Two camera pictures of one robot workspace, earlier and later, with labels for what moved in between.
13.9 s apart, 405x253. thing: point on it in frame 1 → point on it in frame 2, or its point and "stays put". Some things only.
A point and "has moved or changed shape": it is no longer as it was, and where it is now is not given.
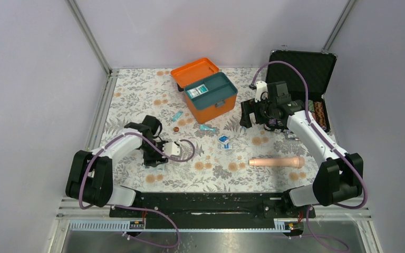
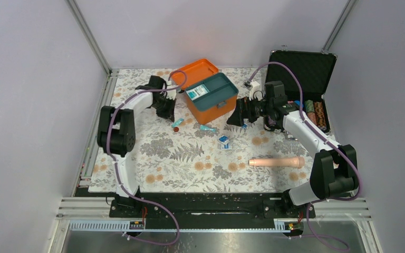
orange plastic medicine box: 220,98 stays put
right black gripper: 251,106 stays put
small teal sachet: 177,116 has moved or changed shape
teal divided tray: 221,88 stays put
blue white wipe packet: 226,144 stays put
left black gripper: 153,161 → 169,114
